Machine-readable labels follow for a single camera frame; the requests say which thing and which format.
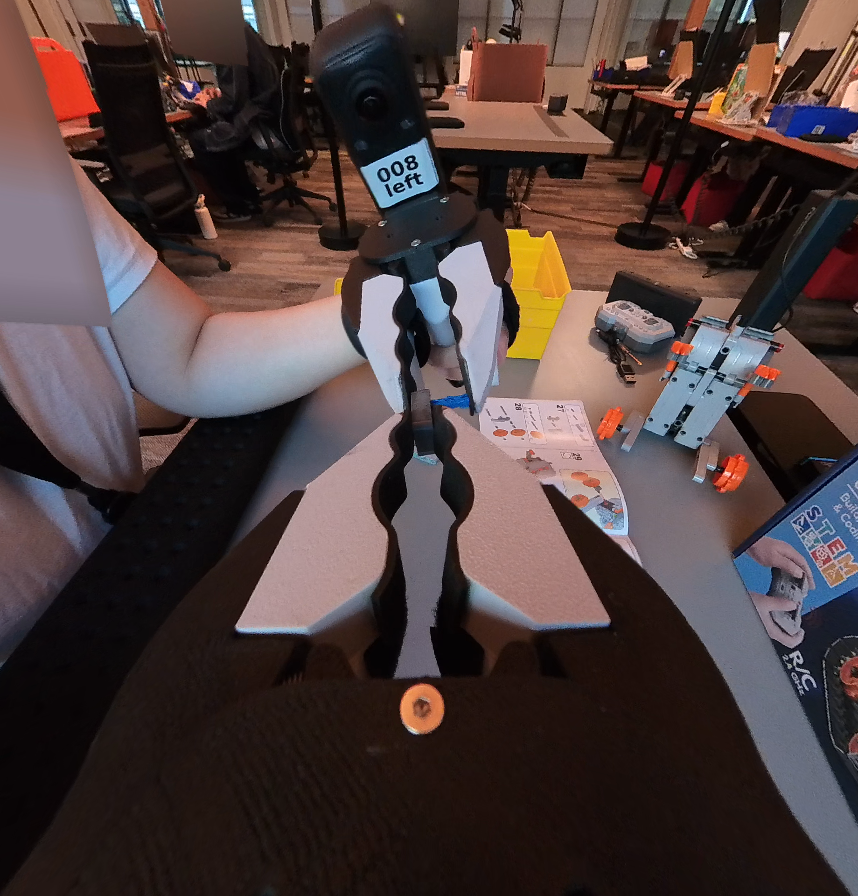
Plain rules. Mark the brown cardboard box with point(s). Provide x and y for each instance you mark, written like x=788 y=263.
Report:
x=507 y=73

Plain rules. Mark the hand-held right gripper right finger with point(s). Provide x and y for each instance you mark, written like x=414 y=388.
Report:
x=527 y=560

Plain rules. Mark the building instruction booklet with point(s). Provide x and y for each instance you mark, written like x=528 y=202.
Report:
x=569 y=476

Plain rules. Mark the blue parts tray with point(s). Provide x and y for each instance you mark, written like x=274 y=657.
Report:
x=814 y=120

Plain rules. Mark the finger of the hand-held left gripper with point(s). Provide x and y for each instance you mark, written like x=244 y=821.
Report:
x=383 y=336
x=481 y=315

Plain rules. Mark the black rectangular box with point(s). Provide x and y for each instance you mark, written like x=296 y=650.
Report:
x=667 y=294

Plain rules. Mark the person's left forearm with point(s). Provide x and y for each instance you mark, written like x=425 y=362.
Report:
x=247 y=350

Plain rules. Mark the black office chair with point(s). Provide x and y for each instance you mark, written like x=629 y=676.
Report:
x=142 y=140

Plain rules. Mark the black flat pad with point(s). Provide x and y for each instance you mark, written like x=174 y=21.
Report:
x=793 y=434

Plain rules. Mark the black textured pad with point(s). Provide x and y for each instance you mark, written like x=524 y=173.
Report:
x=121 y=560

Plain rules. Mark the yellow plastic bin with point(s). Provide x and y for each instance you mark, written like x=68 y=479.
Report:
x=537 y=294

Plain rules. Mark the person's white shirt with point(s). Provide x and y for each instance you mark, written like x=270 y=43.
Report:
x=51 y=420

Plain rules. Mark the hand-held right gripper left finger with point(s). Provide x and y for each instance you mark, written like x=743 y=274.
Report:
x=317 y=560

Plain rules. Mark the person's left hand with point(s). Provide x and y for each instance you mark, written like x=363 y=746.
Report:
x=444 y=364

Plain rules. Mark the grey and orange robot model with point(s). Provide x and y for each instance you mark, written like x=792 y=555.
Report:
x=709 y=378

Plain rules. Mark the grey background desk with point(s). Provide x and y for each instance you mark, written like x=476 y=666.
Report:
x=520 y=126

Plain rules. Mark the white water bottle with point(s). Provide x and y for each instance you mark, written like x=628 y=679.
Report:
x=206 y=218

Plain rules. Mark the grey battery box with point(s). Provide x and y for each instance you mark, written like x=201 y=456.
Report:
x=635 y=325

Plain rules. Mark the orange plastic case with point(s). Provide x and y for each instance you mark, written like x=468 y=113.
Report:
x=63 y=77

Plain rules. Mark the blue robot kit box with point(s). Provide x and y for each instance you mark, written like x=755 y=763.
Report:
x=821 y=595

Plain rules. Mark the blue connector pin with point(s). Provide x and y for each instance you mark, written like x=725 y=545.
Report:
x=451 y=401

